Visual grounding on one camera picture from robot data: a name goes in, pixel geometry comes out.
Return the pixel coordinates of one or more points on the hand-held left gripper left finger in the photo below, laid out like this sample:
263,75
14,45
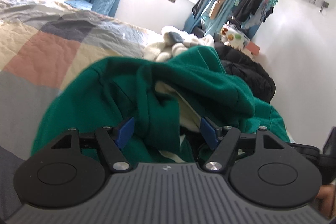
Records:
125,132

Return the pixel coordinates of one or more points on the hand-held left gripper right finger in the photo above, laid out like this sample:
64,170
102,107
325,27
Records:
208,132

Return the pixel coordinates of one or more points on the green hoodie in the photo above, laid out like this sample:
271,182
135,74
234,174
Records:
110,92

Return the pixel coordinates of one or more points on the person's right hand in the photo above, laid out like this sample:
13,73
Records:
328,197

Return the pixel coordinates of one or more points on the black puffer jacket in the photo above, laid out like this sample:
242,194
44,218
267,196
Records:
249,74

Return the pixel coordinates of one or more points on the white and blue fleece garment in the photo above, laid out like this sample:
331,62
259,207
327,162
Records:
162,50

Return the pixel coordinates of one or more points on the pink box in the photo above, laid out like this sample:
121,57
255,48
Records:
253,48

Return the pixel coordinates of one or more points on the fruit print pillow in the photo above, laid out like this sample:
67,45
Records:
235,36

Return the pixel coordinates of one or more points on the patchwork bedspread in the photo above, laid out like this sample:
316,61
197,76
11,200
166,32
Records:
39,56

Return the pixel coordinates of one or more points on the blue folded cloth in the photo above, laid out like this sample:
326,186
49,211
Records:
78,5

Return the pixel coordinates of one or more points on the dark wall plug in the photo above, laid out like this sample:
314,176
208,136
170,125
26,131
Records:
325,5

